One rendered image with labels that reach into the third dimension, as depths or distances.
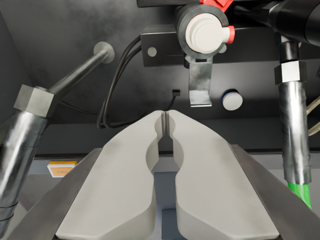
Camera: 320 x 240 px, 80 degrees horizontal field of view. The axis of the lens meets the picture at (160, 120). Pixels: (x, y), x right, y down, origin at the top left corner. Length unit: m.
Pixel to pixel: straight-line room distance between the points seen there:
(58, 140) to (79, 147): 0.06
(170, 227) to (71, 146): 0.43
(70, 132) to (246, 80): 0.39
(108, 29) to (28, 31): 0.15
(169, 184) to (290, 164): 0.61
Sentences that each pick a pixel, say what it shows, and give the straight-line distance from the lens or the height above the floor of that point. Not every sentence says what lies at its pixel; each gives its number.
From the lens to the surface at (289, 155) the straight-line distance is 0.18.
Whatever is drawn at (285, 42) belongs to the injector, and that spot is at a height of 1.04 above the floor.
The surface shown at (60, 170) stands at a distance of 0.41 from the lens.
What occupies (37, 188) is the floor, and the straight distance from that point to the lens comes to 2.33.
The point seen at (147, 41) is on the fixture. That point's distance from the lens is 0.23.
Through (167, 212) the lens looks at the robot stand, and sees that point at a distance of 0.74.
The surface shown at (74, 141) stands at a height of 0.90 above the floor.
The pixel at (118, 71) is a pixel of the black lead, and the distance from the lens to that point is 0.23.
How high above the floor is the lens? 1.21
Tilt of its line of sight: 58 degrees down
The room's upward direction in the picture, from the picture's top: 177 degrees counter-clockwise
